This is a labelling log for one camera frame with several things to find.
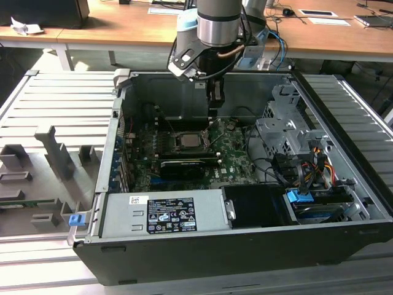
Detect metal socket cover frame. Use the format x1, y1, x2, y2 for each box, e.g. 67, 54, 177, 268
201, 118, 225, 147

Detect silver CPU with green edge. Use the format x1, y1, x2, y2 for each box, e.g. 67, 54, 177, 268
179, 134, 202, 148

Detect CPU socket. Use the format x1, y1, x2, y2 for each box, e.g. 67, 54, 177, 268
173, 130, 213, 154

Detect black RAM slot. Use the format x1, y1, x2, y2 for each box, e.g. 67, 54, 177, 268
159, 149, 220, 157
158, 156, 224, 165

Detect silver metal disk bay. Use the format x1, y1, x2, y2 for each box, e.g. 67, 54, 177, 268
254, 83, 334, 162

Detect grey case latch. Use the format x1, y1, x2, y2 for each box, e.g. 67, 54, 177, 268
112, 69, 132, 90

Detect long wooden desk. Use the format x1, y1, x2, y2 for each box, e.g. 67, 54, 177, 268
0, 0, 393, 73

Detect green motherboard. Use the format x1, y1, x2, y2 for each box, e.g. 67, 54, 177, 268
122, 118, 257, 193

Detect black graphics card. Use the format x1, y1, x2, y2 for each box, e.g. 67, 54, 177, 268
159, 159, 206, 181

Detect white paper sheet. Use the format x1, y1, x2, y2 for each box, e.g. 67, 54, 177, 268
308, 17, 352, 27

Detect black power connector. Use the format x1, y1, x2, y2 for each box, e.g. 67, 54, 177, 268
274, 154, 296, 179

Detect grey notebook device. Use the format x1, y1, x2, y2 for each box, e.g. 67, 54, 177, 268
354, 14, 393, 29

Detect black box on desk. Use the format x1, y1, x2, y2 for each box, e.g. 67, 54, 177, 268
0, 0, 90, 30

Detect grey power supply box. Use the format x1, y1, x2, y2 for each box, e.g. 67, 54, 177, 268
98, 187, 232, 240

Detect crumpled white paper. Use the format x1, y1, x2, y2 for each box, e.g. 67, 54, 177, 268
10, 17, 44, 36

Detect black grey PC case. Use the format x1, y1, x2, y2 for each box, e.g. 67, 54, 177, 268
72, 69, 393, 286

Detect blue plastic clip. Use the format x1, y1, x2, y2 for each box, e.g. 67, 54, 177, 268
69, 214, 86, 228

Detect grey parts rack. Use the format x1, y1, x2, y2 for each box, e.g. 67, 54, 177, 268
0, 124, 105, 239

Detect green RAM stick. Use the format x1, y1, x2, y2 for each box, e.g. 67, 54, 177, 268
0, 199, 55, 208

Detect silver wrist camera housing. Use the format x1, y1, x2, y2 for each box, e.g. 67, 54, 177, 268
167, 47, 203, 82

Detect blue cable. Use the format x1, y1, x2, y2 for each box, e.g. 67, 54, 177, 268
266, 28, 289, 68

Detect yellow orange power wire bundle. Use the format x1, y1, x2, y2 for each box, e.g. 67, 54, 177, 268
299, 146, 336, 187

